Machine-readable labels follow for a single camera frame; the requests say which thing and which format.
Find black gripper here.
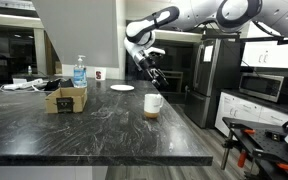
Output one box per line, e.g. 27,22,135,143
137,52,170,90

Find white mug with cork base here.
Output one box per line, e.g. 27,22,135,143
143,93,165,119

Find white mug with red logo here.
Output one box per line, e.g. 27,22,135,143
94,67,107,82

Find white ceramic plate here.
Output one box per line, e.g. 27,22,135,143
109,84,136,92

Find stainless steel refrigerator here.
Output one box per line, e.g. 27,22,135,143
183,33,244,130

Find white paper sheet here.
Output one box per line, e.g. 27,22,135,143
202,45,215,64

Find clear hand sanitizer pump bottle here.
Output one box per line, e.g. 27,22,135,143
73,54,88,89

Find white lower kitchen cabinets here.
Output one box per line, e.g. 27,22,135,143
214,91,288,138

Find white kitchen cabinets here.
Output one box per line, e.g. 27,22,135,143
241,19,288,70
214,91,288,138

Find open cardboard box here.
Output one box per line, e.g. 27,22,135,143
44,86,89,115

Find stainless steel microwave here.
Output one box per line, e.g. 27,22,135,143
238,72,285,104

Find black pouch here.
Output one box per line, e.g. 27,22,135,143
43,77,75,92

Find white upper kitchen cabinets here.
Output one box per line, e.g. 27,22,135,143
241,19,288,70

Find black perforated robot table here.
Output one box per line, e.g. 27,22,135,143
220,116,288,180

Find small black block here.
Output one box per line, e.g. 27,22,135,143
264,129,286,143

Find white power strip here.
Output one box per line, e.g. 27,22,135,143
2,78,45,91

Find metal frame shelf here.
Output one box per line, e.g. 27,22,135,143
146,68,185,94

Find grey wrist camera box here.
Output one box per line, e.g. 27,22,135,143
145,46,167,58

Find orange clamp handle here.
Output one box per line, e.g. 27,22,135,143
243,128,256,136
276,162,288,173
237,149,249,169

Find black camera mount rod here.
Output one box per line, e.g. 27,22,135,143
201,29,287,46

